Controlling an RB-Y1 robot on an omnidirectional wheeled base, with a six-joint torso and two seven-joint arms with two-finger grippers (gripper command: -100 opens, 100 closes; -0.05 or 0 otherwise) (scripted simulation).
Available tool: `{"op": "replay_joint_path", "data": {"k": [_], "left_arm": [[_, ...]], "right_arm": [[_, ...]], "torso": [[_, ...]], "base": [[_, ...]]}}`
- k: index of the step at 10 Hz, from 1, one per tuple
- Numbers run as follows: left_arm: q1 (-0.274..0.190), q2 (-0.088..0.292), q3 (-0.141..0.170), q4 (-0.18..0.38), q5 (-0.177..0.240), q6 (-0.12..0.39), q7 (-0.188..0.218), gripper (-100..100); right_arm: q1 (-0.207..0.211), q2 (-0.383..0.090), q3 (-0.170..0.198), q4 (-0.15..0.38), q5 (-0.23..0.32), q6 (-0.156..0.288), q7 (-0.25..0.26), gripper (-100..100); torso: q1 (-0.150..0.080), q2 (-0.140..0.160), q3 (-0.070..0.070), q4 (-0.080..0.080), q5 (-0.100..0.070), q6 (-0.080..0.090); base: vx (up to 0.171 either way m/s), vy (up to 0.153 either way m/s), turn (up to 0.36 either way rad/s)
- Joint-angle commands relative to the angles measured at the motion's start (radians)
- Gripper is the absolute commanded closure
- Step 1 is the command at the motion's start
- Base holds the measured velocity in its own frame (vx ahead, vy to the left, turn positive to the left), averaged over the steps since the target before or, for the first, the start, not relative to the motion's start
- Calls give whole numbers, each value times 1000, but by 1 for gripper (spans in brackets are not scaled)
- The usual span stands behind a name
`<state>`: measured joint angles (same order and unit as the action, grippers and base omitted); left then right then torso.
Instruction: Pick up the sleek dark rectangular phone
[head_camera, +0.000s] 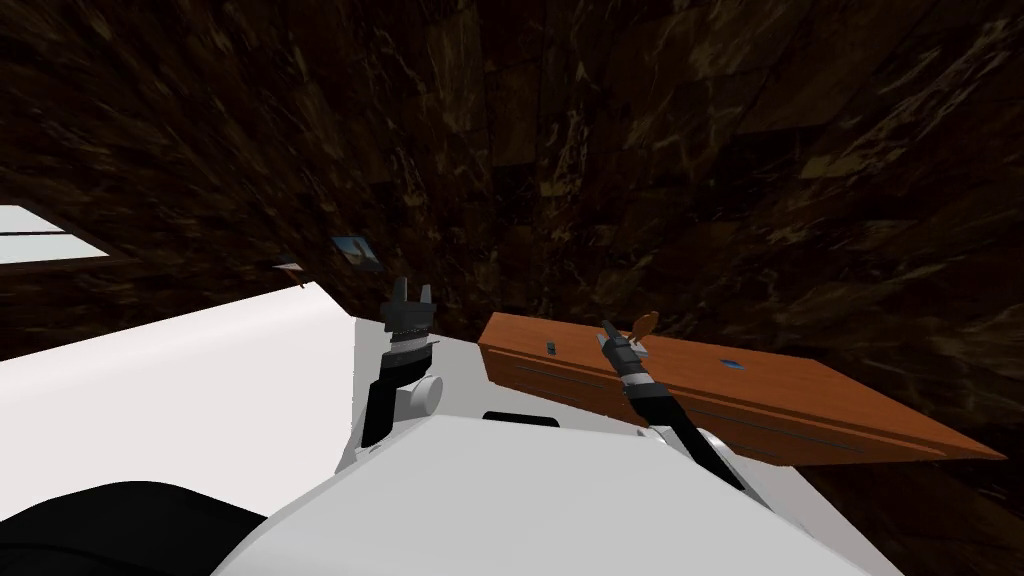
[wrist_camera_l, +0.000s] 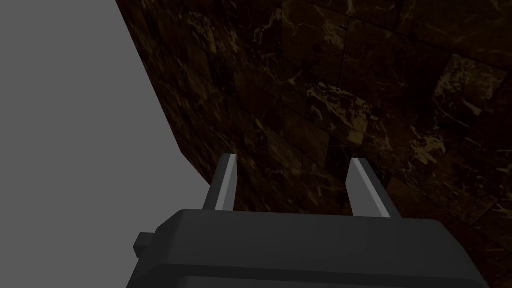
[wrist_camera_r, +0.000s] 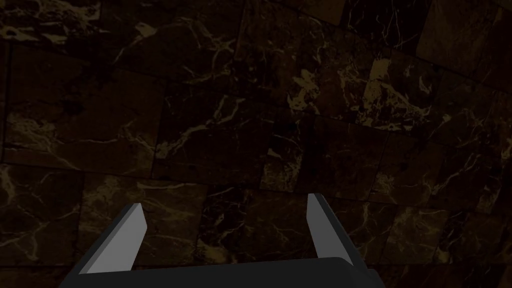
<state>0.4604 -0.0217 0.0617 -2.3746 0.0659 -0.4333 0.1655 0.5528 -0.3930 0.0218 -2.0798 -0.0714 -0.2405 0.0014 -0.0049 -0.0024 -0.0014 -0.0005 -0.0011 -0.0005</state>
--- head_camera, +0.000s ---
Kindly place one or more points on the blue wall picture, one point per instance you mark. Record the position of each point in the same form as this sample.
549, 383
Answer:
357, 252

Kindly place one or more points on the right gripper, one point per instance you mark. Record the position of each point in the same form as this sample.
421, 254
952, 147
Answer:
618, 344

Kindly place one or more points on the small brown object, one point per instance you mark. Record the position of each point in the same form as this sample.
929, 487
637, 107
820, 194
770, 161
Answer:
645, 325

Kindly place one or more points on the brown wooden table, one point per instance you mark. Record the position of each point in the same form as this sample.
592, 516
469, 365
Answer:
800, 400

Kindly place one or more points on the bright window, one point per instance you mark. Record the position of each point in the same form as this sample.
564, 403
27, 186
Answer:
36, 238

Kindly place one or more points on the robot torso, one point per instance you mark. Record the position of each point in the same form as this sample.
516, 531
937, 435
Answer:
512, 504

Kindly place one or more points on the small blue object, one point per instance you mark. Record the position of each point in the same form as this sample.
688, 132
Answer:
732, 365

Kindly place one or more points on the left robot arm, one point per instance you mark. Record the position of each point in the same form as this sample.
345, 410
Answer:
381, 410

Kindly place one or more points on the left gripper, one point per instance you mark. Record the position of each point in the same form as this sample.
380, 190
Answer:
409, 315

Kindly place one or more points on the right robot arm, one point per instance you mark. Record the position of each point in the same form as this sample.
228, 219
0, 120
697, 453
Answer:
660, 404

